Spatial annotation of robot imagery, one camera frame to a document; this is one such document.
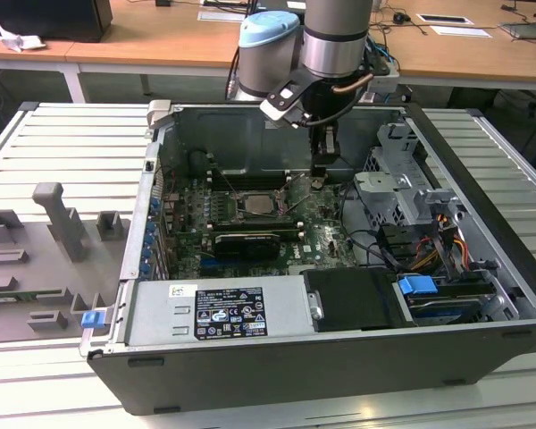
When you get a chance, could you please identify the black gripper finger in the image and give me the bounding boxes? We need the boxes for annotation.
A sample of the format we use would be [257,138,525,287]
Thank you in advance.
[310,126,322,177]
[315,127,344,179]

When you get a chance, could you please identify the metal socket cover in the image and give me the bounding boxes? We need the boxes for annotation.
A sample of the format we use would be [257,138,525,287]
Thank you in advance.
[285,175,317,212]

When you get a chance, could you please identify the silver square CPU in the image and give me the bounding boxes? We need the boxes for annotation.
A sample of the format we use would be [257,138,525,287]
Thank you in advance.
[242,194,274,215]

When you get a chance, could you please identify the black RAM slot white latches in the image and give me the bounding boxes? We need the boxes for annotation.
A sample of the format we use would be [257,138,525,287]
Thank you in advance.
[209,215,305,223]
[209,223,306,232]
[207,178,296,185]
[207,169,295,177]

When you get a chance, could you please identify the CPU socket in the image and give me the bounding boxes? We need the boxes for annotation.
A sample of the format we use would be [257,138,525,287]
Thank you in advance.
[234,189,292,223]

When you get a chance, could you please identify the blue expansion slot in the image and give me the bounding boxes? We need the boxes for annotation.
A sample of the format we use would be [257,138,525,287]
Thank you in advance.
[199,261,252,276]

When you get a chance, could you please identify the grey metal drive cage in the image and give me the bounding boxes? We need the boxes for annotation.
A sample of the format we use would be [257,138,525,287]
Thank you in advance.
[352,121,468,229]

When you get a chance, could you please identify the green motherboard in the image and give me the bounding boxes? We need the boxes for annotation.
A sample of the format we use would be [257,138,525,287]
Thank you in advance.
[160,172,363,279]

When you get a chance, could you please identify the black graphics card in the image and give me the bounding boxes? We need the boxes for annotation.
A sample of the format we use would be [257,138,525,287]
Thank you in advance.
[214,231,281,263]

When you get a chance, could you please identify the white paper sheet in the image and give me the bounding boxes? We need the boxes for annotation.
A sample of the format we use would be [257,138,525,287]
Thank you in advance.
[430,25,493,39]

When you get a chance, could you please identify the black plastic shroud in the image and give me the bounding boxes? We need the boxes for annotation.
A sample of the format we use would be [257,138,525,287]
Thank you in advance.
[302,267,415,334]

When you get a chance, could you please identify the grey plastic case latch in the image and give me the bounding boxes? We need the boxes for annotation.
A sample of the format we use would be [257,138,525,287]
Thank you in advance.
[146,98,176,131]

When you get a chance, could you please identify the hard disk in blue carrier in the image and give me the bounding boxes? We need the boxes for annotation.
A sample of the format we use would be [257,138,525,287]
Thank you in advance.
[395,274,495,325]

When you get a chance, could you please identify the grey power supply unit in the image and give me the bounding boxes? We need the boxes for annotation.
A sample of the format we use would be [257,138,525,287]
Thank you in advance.
[127,274,318,345]

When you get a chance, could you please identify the black open PC case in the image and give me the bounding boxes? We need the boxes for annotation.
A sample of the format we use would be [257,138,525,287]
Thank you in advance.
[79,98,536,416]

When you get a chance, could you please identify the blue plastic latch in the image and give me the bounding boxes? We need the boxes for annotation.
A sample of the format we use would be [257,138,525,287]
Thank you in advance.
[82,310,106,331]

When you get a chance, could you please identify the grey parts rack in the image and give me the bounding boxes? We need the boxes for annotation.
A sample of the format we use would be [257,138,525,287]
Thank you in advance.
[0,181,133,345]

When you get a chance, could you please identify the black computer box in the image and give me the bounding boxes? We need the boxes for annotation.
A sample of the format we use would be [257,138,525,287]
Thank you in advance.
[0,0,113,44]

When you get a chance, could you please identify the crumpled white paper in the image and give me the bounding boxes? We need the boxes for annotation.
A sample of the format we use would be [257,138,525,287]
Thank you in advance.
[0,24,48,54]

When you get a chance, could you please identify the green RAM stick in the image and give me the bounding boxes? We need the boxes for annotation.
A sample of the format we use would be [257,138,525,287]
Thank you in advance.
[0,289,66,299]

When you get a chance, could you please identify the brown camera cable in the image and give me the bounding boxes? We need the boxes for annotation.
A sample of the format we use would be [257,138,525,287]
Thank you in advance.
[331,72,375,96]

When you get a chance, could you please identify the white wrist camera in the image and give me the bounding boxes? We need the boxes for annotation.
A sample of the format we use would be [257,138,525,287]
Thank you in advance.
[258,78,316,131]

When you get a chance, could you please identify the blue cable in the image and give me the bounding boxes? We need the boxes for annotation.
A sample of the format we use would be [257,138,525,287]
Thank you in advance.
[366,38,402,90]

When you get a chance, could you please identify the black cable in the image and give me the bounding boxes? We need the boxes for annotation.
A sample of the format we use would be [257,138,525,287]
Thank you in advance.
[338,181,406,272]

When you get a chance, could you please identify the silver desk cable grommet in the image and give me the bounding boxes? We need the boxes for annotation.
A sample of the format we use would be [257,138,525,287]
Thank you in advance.
[197,9,245,23]
[417,13,473,26]

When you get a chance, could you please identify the orange yellow power wires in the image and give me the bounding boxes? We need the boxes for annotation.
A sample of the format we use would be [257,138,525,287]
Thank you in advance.
[410,214,473,274]

